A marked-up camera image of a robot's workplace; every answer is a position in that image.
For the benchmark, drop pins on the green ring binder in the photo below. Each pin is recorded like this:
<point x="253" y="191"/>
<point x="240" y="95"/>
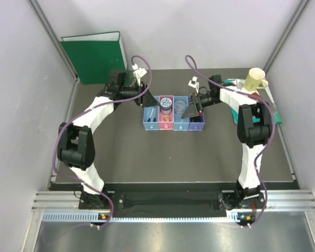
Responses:
<point x="94" y="56"/>

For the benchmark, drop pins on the teal tray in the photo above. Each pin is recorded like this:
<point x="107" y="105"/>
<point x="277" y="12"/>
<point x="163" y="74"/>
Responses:
<point x="266" y="95"/>

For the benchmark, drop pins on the red brown box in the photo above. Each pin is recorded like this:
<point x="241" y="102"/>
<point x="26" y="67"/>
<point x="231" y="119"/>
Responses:
<point x="256" y="96"/>

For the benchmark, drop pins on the crumpled silver wrapper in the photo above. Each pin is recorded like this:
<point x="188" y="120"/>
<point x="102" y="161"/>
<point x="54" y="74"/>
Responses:
<point x="239" y="83"/>

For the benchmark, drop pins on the blue end drawer box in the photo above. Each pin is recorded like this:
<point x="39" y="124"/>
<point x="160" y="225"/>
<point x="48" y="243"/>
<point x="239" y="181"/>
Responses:
<point x="150" y="126"/>

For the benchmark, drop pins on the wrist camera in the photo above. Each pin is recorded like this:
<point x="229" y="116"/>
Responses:
<point x="138" y="73"/>
<point x="194" y="84"/>

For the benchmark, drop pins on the light blue drawer box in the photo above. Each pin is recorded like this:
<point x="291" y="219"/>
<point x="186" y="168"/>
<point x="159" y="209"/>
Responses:
<point x="179" y="123"/>

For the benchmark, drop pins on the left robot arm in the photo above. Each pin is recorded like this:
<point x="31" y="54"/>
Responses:
<point x="76" y="148"/>

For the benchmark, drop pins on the black white marker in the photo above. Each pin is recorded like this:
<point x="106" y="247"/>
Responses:
<point x="155" y="115"/>

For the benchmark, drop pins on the pink drawer box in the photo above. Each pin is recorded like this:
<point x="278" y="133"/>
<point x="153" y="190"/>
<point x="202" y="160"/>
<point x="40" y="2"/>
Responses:
<point x="162" y="114"/>

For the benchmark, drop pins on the blue gel jar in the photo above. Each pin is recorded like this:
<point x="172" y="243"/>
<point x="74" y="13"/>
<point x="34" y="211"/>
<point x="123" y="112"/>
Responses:
<point x="166" y="103"/>

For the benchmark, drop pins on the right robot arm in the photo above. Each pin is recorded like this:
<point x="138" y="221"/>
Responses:
<point x="254" y="130"/>

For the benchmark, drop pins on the yellow mug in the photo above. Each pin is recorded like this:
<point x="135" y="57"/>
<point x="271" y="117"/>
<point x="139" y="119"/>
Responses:
<point x="255" y="80"/>

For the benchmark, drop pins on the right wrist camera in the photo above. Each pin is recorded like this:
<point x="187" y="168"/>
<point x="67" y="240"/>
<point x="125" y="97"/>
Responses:
<point x="194" y="84"/>

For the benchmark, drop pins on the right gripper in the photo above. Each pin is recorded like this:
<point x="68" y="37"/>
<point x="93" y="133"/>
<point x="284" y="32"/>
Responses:
<point x="190" y="111"/>

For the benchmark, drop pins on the blue white pen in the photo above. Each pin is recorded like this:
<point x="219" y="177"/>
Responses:
<point x="151" y="115"/>

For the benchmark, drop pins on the small yellow eraser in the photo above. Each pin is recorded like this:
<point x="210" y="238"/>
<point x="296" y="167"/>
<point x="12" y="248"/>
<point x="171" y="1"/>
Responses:
<point x="167" y="119"/>

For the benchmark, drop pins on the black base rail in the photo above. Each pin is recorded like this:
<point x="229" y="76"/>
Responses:
<point x="181" y="204"/>

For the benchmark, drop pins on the clear paperclip jar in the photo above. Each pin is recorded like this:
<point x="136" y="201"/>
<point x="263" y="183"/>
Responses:
<point x="179" y="107"/>

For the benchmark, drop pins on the purple drawer box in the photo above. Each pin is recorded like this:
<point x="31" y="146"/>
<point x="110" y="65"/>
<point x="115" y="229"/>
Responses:
<point x="194" y="125"/>

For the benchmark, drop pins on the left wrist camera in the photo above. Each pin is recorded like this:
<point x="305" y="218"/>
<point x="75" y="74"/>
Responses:
<point x="138" y="73"/>

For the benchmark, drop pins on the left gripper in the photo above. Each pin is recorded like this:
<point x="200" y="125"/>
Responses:
<point x="147" y="100"/>

